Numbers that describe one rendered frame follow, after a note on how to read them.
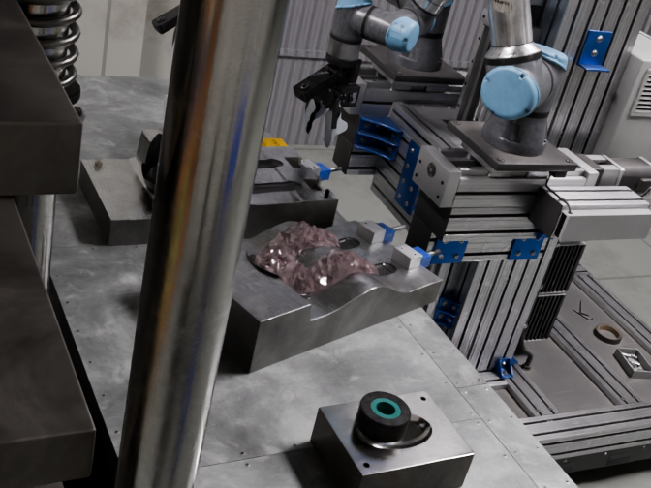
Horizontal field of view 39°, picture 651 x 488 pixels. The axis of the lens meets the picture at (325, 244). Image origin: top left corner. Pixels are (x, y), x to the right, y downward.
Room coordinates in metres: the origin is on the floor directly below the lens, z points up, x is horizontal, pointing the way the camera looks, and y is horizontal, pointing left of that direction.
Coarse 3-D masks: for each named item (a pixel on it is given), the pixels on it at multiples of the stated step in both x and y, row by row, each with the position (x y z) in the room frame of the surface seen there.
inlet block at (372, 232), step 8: (360, 224) 1.73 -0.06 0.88; (368, 224) 1.74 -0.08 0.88; (376, 224) 1.75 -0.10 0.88; (384, 224) 1.78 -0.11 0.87; (360, 232) 1.73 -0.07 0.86; (368, 232) 1.71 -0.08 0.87; (376, 232) 1.71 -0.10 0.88; (384, 232) 1.73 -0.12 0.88; (392, 232) 1.76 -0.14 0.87; (368, 240) 1.71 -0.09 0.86; (376, 240) 1.71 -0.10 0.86
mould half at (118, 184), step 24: (144, 144) 1.79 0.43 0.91; (96, 168) 1.73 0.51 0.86; (120, 168) 1.75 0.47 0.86; (264, 168) 1.87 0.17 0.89; (288, 168) 1.89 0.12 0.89; (96, 192) 1.64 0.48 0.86; (120, 192) 1.65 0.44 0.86; (144, 192) 1.68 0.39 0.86; (288, 192) 1.78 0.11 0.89; (312, 192) 1.81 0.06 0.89; (96, 216) 1.62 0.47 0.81; (120, 216) 1.56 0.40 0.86; (144, 216) 1.58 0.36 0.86; (264, 216) 1.71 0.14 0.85; (288, 216) 1.74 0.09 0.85; (312, 216) 1.77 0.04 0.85; (120, 240) 1.55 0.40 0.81; (144, 240) 1.57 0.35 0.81
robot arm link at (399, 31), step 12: (372, 12) 2.00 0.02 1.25; (384, 12) 2.00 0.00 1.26; (396, 12) 2.03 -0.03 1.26; (408, 12) 2.05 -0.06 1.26; (372, 24) 1.98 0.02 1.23; (384, 24) 1.98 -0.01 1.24; (396, 24) 1.97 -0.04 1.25; (408, 24) 1.97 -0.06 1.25; (372, 36) 1.98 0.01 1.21; (384, 36) 1.97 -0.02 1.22; (396, 36) 1.96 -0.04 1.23; (408, 36) 1.96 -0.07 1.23; (396, 48) 1.97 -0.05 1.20; (408, 48) 1.97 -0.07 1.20
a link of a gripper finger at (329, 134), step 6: (330, 114) 2.00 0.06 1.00; (330, 120) 1.99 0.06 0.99; (342, 120) 2.03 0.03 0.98; (330, 126) 1.99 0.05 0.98; (342, 126) 2.02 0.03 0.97; (330, 132) 1.99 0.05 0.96; (336, 132) 2.01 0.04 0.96; (342, 132) 2.02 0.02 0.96; (324, 138) 2.00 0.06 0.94; (330, 138) 1.99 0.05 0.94; (330, 144) 2.00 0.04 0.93
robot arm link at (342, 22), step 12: (348, 0) 2.01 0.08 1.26; (360, 0) 2.01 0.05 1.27; (336, 12) 2.02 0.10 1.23; (348, 12) 2.00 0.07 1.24; (360, 12) 2.00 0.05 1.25; (336, 24) 2.01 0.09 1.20; (348, 24) 2.00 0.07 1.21; (360, 24) 1.99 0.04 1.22; (336, 36) 2.01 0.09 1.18; (348, 36) 2.00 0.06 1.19; (360, 36) 2.00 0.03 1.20
